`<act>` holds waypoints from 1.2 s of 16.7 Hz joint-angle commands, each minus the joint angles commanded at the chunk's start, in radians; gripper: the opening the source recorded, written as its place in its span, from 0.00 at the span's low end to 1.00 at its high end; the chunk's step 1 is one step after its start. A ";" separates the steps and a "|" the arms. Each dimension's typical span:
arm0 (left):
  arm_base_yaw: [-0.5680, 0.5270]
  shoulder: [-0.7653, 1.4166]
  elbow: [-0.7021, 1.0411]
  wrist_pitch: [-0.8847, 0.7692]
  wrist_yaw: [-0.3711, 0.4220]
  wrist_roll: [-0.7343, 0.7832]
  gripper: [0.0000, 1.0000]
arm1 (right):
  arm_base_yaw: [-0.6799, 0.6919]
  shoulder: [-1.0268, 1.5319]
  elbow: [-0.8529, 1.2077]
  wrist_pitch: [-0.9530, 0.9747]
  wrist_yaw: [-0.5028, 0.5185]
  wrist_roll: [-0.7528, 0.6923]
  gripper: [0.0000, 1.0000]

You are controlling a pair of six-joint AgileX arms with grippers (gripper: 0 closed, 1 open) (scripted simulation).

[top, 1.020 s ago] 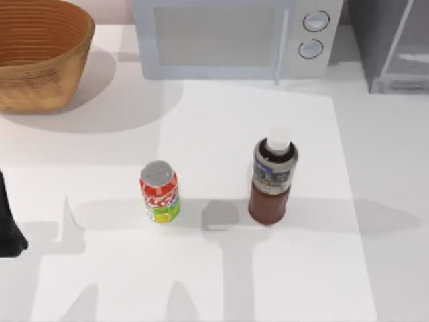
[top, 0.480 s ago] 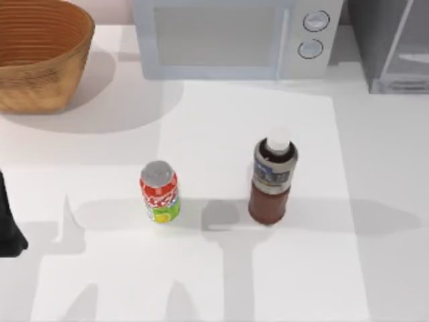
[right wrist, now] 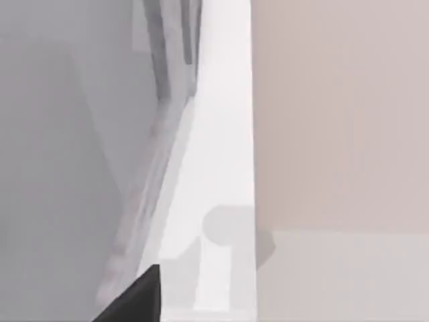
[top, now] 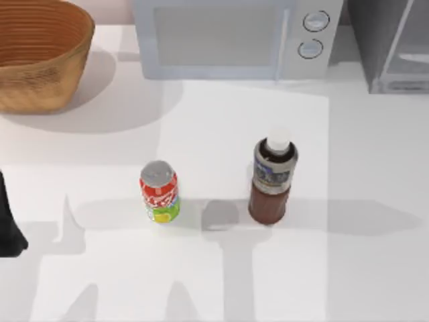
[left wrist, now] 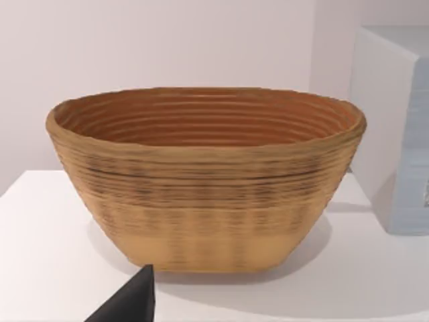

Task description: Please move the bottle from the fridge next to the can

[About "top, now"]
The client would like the brown bottle with white cap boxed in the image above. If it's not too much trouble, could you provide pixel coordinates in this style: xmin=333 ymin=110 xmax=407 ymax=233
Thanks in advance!
xmin=247 ymin=127 xmax=300 ymax=225

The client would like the red and green can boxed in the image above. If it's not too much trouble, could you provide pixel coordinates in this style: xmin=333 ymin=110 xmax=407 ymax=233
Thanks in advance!
xmin=139 ymin=160 xmax=182 ymax=225

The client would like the pale microwave oven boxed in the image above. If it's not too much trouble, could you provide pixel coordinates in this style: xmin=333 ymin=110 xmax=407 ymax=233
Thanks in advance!
xmin=129 ymin=0 xmax=345 ymax=82

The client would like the round microwave knob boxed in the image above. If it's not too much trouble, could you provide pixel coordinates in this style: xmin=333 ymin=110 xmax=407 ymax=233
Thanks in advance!
xmin=297 ymin=38 xmax=324 ymax=60
xmin=302 ymin=9 xmax=331 ymax=33

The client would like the brown woven basket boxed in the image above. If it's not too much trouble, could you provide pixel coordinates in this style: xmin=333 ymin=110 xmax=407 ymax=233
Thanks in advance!
xmin=0 ymin=0 xmax=96 ymax=115

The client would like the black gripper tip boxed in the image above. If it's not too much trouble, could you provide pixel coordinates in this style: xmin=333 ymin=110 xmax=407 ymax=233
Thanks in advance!
xmin=0 ymin=171 xmax=29 ymax=259

